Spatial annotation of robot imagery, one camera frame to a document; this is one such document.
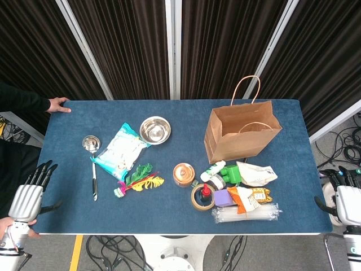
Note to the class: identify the gold biscuit package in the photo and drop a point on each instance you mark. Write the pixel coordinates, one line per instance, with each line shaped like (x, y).
(263, 196)

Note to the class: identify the white tube green print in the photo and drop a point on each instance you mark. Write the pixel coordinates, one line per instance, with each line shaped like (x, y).
(210, 170)

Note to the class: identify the person's bare hand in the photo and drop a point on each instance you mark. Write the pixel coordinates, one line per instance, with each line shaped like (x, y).
(5, 226)
(56, 105)

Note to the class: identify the brown paper bag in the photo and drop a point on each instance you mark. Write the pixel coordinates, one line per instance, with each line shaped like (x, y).
(234, 149)

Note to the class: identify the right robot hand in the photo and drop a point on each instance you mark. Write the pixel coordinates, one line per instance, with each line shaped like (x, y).
(349, 203)

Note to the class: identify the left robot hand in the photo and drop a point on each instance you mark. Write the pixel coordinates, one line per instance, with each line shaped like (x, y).
(26, 201)

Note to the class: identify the bundle of clear straws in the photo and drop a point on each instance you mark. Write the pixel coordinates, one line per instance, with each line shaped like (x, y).
(225, 216)

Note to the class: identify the small round labelled jar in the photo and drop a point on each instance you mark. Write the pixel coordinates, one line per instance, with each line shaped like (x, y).
(217, 181)

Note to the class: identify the clear tub rubber bands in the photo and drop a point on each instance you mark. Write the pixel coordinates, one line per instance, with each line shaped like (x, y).
(184, 173)

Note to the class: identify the orange white snack packet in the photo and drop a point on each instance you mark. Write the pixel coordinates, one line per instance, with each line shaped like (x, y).
(239, 200)

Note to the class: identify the steel bowl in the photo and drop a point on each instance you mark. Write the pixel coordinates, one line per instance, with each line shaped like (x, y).
(155, 131)

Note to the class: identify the colourful feather shuttlecock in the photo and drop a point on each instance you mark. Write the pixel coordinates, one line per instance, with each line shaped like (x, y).
(146, 183)

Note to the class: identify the green plastic block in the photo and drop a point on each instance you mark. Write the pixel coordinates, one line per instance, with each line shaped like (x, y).
(232, 173)

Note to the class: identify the purple cube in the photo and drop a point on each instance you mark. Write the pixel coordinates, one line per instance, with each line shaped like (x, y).
(222, 197)

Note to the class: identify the white table base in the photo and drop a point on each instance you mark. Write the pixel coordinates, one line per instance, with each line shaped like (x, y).
(172, 240)

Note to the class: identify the teal snack packet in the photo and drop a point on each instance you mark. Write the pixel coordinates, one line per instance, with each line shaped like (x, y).
(121, 152)

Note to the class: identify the black ink bottle red cap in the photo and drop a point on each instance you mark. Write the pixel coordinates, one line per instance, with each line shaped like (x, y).
(205, 193)

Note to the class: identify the white partition frame post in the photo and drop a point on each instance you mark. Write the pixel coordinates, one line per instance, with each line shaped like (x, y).
(271, 50)
(84, 48)
(28, 130)
(335, 124)
(172, 56)

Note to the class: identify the white pouch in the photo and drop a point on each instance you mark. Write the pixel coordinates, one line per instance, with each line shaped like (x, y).
(253, 173)

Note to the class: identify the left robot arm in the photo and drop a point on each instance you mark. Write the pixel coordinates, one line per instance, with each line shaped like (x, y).
(11, 245)

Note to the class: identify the brown packing tape roll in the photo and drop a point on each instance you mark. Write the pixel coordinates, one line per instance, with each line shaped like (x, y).
(204, 208)

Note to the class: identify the person's black sleeved forearm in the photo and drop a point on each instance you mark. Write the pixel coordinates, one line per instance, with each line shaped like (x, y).
(22, 98)

